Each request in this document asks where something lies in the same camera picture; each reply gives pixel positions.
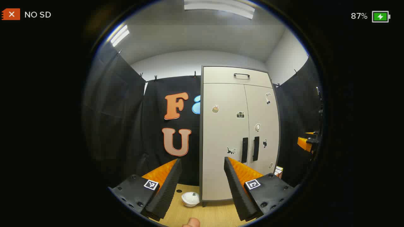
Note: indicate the white double-door shoe cabinet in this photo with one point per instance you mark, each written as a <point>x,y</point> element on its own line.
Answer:
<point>221,189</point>

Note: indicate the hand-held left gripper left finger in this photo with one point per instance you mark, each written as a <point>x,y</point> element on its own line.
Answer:
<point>169,189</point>

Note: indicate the long ceiling light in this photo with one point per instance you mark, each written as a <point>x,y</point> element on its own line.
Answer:
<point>120,35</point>
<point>217,7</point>

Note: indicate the camera-sticker shoe cabinet door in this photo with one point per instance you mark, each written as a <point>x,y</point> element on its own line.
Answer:
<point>221,138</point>

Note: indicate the white cabinet drawer front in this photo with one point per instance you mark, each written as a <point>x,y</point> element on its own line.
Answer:
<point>221,75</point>

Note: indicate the orange and white small box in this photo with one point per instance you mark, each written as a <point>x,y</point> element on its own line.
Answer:
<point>278,172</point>

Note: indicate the shell-sticker shoe cabinet door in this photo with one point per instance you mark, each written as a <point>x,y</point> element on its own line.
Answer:
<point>262,113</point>

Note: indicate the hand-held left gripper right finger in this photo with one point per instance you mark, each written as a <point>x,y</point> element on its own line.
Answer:
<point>236,189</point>

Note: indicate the white round lid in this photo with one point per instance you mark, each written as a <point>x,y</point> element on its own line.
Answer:
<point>190,199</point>

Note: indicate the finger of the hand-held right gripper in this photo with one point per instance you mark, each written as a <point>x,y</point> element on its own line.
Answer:
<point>304,143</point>

